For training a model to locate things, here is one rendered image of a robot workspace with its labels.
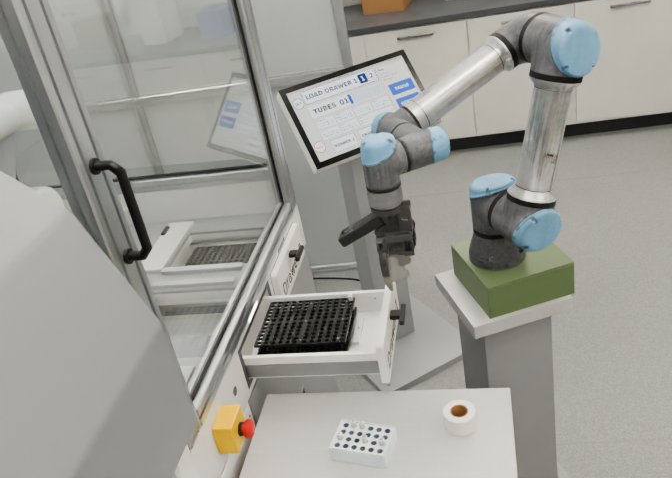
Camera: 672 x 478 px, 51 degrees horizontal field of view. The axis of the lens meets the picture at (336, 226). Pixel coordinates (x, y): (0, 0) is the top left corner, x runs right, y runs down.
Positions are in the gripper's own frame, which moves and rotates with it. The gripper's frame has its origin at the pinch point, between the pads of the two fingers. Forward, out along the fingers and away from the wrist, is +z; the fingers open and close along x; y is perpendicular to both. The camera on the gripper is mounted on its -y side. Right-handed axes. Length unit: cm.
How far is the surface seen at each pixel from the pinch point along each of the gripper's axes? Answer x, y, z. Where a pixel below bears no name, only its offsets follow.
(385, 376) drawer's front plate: -14.2, -1.7, 16.1
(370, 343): -1.5, -6.6, 16.7
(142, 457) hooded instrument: -91, -10, -42
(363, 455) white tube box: -32.3, -5.3, 21.4
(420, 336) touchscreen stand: 102, -8, 96
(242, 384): -16.8, -34.6, 15.1
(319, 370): -12.6, -17.1, 15.2
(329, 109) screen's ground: 94, -28, -10
